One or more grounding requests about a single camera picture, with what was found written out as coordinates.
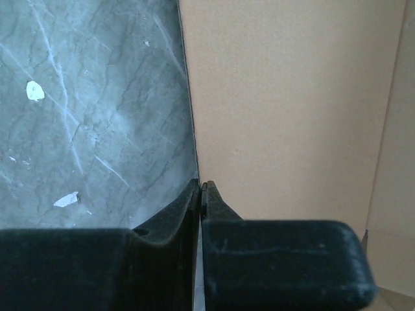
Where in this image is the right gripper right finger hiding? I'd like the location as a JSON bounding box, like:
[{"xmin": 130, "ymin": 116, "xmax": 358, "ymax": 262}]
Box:
[{"xmin": 201, "ymin": 181, "xmax": 378, "ymax": 310}]

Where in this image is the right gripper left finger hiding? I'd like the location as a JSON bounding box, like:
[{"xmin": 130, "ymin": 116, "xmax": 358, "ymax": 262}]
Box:
[{"xmin": 1, "ymin": 179, "xmax": 200, "ymax": 310}]

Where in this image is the large cardboard box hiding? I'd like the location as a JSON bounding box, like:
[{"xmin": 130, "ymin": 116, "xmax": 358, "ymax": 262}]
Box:
[{"xmin": 178, "ymin": 1, "xmax": 414, "ymax": 310}]

